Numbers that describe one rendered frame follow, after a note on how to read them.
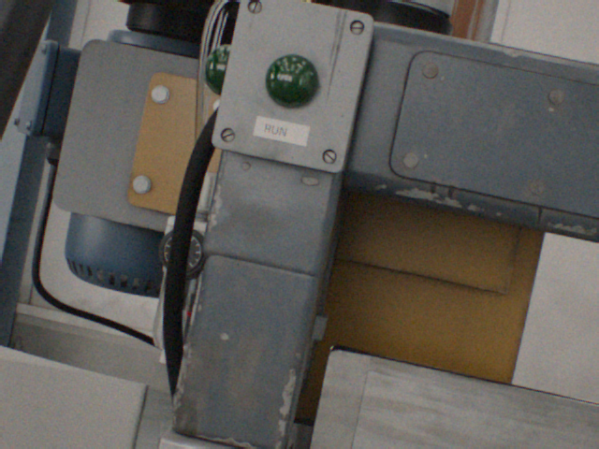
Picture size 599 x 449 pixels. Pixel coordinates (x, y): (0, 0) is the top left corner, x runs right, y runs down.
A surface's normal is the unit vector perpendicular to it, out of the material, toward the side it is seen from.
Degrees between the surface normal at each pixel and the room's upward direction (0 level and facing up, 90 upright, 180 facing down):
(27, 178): 90
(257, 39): 90
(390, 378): 90
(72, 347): 90
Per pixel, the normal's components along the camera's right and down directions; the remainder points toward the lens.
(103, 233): -0.37, 0.00
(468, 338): -0.07, 0.04
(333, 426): 0.18, 0.09
